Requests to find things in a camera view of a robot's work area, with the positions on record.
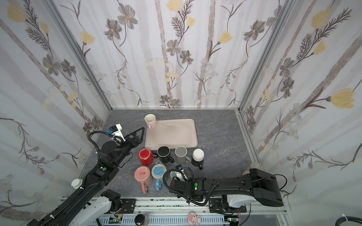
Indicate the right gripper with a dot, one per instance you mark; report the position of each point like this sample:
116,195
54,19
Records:
175,183

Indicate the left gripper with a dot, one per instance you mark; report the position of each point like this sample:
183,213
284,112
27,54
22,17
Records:
137,141

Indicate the pale pink mug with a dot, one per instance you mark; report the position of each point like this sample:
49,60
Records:
150,120

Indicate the black mug white base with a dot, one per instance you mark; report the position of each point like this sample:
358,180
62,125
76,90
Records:
197,159

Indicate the grey-green mug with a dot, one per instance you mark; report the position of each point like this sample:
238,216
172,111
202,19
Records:
181,155

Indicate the small grey mug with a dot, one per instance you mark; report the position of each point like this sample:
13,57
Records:
168,177

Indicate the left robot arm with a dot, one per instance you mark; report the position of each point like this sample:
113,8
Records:
110,157

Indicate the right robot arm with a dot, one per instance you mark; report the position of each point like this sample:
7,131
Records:
260,185

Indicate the red mug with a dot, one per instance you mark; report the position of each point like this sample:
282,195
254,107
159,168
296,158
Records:
146,157

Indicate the black mug white rim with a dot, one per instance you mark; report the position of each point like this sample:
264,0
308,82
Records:
164,155

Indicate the blue butterfly mug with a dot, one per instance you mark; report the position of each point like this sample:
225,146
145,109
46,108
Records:
158,172

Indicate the beige plastic tray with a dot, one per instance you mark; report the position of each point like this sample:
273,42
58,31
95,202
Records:
172,133

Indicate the pink cartoon sticker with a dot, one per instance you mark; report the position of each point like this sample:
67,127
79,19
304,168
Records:
194,219

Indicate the black round knob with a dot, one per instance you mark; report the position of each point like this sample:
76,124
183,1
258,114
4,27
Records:
140,220

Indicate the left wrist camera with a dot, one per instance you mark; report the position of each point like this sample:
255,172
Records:
115,132

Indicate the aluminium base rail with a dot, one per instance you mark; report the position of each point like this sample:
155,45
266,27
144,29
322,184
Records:
227,210

